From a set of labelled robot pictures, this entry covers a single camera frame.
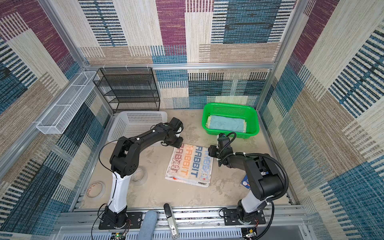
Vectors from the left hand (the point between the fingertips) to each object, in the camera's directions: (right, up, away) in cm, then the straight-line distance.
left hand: (178, 142), depth 99 cm
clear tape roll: (-20, -17, -16) cm, 30 cm away
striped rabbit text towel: (+8, -13, -7) cm, 17 cm away
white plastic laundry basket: (-37, +12, +12) cm, 41 cm away
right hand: (+22, -5, -2) cm, 22 cm away
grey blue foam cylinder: (-11, -35, -30) cm, 47 cm away
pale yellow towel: (+32, +12, +6) cm, 35 cm away
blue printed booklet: (+38, -20, -16) cm, 46 cm away
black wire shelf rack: (-37, +36, +10) cm, 53 cm away
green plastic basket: (+50, +20, +13) cm, 55 cm away
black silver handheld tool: (+1, -35, -31) cm, 47 cm away
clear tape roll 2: (-45, -25, -14) cm, 53 cm away
